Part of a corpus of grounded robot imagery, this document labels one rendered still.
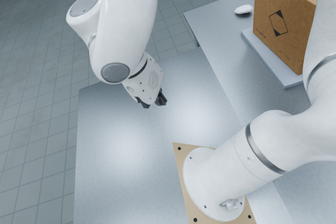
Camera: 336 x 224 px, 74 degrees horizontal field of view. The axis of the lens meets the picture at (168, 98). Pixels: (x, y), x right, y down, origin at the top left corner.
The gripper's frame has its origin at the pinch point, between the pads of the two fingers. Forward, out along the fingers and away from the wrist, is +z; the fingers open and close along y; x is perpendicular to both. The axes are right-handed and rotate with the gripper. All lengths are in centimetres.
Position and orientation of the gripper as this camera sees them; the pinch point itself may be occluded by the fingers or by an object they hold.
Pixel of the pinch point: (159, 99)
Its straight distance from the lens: 62.3
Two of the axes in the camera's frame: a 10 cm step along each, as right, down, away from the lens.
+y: 2.9, -8.5, 4.3
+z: 3.8, 5.2, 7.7
